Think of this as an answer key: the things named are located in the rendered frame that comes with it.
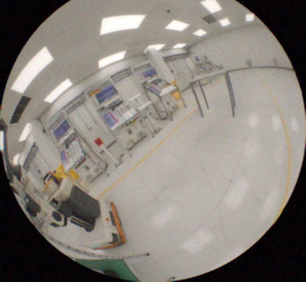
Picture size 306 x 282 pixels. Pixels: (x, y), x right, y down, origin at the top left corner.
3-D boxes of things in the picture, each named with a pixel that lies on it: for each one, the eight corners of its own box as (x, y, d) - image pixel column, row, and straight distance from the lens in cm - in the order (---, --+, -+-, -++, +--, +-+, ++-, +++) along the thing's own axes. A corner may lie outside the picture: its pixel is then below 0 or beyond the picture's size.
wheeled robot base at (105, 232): (90, 217, 195) (78, 210, 184) (115, 202, 156) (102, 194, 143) (96, 251, 171) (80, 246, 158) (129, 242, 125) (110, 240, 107)
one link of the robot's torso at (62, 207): (67, 216, 138) (48, 203, 132) (77, 210, 115) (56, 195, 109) (65, 234, 128) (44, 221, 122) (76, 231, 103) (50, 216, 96)
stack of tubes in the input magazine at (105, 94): (117, 93, 242) (112, 84, 248) (99, 104, 234) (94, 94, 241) (116, 94, 254) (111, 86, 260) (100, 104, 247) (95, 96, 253)
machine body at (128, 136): (148, 134, 246) (135, 116, 228) (128, 151, 237) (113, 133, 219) (139, 131, 304) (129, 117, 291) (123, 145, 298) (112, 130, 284)
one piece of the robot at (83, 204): (85, 216, 182) (40, 182, 163) (106, 203, 146) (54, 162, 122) (86, 234, 167) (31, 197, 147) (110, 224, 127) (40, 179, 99)
